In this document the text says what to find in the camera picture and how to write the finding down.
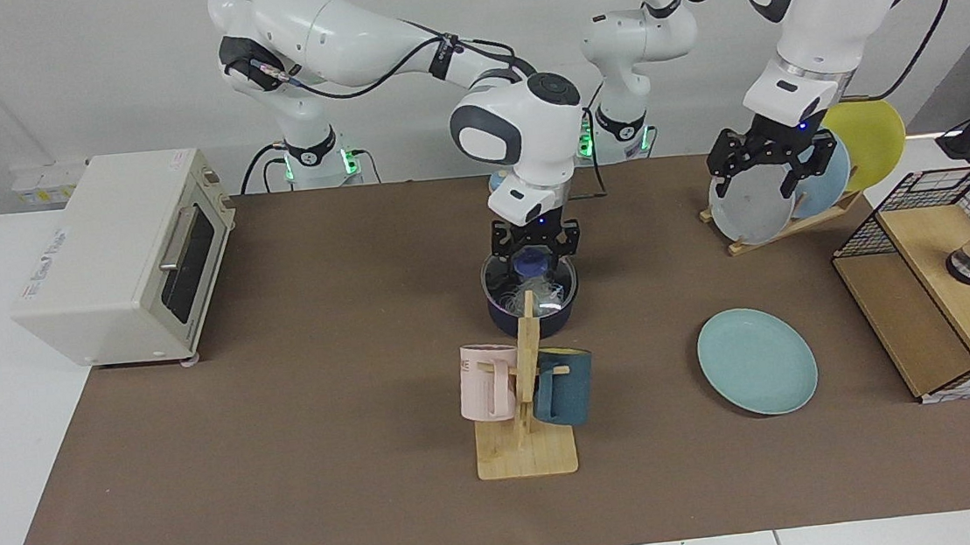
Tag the glass lid blue knob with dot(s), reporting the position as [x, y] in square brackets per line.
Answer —
[504, 293]

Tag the white vermicelli bundle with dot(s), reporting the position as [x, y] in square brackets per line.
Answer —
[550, 289]

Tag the light blue plate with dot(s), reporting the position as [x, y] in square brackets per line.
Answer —
[828, 177]

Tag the grey plate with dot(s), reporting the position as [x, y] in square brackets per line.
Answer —
[752, 210]

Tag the yellow plate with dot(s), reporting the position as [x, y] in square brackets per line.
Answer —
[873, 137]

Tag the wooden plate rack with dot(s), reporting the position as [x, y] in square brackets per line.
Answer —
[798, 232]

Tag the pale green plate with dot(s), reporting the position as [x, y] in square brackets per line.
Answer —
[756, 363]

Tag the small blue round thing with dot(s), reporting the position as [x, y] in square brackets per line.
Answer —
[495, 182]

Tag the pink mug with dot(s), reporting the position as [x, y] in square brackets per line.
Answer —
[486, 386]

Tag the teal mug yellow inside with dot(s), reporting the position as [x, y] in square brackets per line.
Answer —
[564, 393]

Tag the wooden cup stand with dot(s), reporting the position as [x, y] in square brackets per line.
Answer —
[525, 453]

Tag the brown table cloth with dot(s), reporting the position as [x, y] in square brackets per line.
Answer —
[290, 456]

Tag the pale toaster oven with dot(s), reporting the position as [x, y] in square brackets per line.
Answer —
[99, 271]

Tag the white wall socket box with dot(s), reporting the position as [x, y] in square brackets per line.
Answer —
[47, 186]

